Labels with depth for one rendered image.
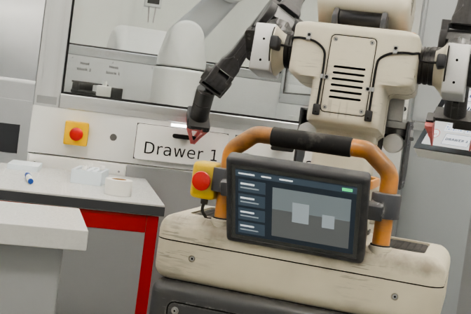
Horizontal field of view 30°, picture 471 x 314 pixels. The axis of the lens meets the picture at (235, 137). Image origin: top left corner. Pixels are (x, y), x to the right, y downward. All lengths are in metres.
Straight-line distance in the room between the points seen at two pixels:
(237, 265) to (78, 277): 0.67
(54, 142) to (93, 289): 0.68
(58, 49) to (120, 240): 0.78
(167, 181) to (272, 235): 1.23
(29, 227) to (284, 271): 0.48
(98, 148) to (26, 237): 1.10
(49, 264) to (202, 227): 0.31
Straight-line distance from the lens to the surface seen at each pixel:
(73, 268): 2.22
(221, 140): 2.79
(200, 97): 2.62
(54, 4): 2.77
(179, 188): 2.80
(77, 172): 2.43
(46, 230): 1.70
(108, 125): 2.76
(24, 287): 1.76
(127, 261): 2.22
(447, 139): 2.93
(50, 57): 2.76
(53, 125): 2.76
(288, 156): 2.83
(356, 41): 1.94
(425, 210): 4.82
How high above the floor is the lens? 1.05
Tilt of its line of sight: 3 degrees down
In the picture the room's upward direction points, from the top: 7 degrees clockwise
